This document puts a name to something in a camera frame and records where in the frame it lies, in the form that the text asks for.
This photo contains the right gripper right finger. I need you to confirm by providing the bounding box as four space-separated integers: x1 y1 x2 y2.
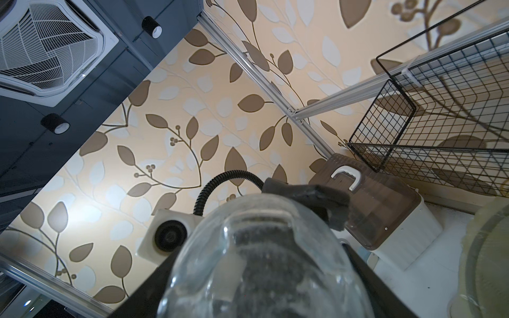
343 243 417 318

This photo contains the back wire basket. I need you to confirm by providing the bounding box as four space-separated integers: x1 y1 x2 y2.
347 1 508 197

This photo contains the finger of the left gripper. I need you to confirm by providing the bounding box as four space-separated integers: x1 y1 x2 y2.
262 178 350 232

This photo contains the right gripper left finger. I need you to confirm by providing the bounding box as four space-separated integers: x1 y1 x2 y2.
108 247 182 318

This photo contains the yellow trash bag liner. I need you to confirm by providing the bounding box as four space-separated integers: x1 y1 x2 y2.
458 198 508 317

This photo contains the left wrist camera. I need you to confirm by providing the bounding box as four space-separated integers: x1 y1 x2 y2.
136 209 204 266

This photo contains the black ceiling spotlight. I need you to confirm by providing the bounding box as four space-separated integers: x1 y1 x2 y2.
142 16 163 39
41 113 70 135

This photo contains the jar with beige lid back-right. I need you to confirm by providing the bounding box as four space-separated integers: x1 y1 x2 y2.
157 194 374 317

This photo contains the brown lidded storage box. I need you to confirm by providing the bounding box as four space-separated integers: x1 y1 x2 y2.
310 154 443 270

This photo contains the ceiling air conditioner vent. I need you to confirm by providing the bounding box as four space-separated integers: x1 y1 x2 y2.
1 0 119 107

